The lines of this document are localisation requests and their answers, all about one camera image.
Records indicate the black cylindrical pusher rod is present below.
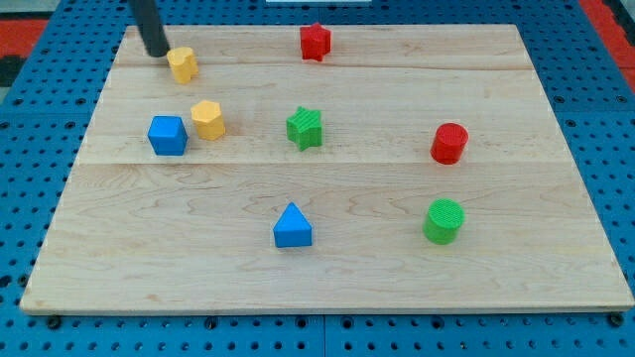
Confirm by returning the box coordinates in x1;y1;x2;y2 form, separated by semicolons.
128;0;171;58

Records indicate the yellow heart block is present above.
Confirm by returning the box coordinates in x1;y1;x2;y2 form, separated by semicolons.
167;47;198;84

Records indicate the blue cube block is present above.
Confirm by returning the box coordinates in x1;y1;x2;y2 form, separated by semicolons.
147;116;189;156

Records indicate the yellow hexagon block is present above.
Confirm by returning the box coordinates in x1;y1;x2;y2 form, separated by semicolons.
190;100;226;141

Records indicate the red star block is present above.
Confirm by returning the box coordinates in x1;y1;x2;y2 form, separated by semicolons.
300;23;331;61

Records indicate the light wooden board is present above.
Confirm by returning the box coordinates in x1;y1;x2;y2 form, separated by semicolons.
21;25;634;315

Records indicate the green star block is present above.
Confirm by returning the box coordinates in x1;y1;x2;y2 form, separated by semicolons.
286;106;322;151

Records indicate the blue triangle block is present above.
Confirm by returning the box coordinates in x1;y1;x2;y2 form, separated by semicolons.
273;202;313;248

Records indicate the red cylinder block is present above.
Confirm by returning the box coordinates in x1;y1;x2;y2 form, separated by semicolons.
430;122;469;165

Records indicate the green cylinder block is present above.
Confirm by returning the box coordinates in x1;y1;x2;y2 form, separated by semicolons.
422;198;465;245

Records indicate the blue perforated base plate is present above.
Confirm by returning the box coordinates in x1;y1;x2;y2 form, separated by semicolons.
1;0;634;356

